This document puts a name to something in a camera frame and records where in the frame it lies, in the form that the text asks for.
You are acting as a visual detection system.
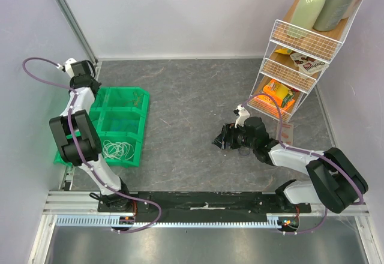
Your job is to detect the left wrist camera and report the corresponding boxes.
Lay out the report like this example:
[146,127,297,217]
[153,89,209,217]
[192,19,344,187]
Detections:
[56,58,77,78]

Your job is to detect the aluminium rail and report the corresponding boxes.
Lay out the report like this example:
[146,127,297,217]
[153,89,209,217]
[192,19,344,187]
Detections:
[41,190,370,229]

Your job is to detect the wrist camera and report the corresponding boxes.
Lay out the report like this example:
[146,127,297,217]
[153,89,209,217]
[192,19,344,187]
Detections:
[56,58,77,78]
[233,104,250,128]

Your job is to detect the light green spray bottle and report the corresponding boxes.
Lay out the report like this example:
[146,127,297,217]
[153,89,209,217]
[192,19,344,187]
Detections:
[287,0,326,38]

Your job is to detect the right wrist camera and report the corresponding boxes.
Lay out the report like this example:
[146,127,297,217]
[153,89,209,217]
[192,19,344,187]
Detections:
[233,104,250,128]

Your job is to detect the green compartment bin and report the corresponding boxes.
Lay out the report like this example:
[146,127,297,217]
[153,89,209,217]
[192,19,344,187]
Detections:
[56,87,149,167]

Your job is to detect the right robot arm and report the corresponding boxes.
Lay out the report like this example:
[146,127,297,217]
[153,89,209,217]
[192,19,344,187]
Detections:
[213,116,368,214]

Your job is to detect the white wire shelf rack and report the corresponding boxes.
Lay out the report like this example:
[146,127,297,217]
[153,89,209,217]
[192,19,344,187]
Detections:
[246,0,363,122]

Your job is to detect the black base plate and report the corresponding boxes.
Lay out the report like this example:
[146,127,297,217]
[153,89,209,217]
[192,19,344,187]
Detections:
[97,190,313,224]

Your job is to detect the small pink card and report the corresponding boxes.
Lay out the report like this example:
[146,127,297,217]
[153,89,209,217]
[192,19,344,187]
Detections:
[277,122,294,145]

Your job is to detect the brown cable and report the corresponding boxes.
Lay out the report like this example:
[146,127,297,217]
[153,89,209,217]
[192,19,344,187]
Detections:
[125,91,145,107]

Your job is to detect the yellow snack bag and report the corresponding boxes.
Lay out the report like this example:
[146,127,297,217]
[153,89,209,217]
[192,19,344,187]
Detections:
[274,47,293,55]

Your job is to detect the chobani yogurt pack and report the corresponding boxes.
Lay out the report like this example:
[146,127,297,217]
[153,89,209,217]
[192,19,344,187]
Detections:
[290,52,328,76]

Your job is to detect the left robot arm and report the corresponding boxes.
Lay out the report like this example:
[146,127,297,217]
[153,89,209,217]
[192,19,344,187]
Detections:
[49,58,133,212]

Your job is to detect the orange snack box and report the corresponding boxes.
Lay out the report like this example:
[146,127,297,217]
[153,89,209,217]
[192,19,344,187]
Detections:
[256,79,296,117]

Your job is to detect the white cable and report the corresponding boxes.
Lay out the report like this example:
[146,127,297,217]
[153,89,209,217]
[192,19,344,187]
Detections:
[101,139,135,161]

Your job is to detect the dark green bottle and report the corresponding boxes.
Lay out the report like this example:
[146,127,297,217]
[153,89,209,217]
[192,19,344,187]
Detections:
[313,0,352,32]

